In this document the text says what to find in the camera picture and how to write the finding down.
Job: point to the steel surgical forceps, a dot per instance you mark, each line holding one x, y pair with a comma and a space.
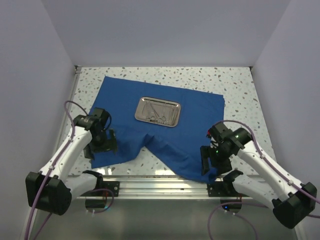
167, 112

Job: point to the blue surgical drape cloth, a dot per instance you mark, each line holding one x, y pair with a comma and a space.
177, 147

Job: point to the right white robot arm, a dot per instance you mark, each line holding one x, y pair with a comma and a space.
290, 199

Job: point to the aluminium front rail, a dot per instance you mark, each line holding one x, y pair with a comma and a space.
162, 188

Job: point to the aluminium rail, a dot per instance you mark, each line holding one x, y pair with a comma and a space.
162, 188
64, 122

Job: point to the aluminium left side rail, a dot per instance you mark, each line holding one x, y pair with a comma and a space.
64, 122

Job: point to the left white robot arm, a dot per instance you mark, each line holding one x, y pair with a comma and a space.
50, 189

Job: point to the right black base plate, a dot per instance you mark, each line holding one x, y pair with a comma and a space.
217, 188

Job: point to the silver instrument tray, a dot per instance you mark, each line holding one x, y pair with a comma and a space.
144, 113

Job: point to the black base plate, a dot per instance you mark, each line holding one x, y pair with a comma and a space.
217, 188
111, 185

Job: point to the steel surgical scissors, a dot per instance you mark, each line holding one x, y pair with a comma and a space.
156, 109

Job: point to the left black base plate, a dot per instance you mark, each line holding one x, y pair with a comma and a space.
111, 185

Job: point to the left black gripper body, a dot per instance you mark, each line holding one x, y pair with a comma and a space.
98, 143

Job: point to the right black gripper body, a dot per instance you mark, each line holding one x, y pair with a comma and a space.
220, 159

